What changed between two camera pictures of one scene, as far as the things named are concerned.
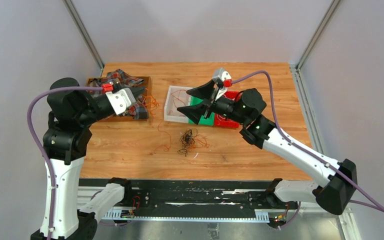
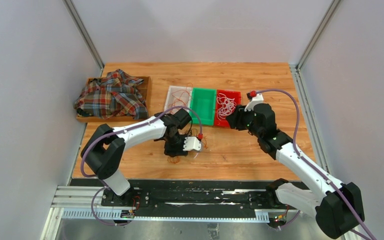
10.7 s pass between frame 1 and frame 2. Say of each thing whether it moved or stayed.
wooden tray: stayed
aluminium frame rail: stayed
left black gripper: moved
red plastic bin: stayed
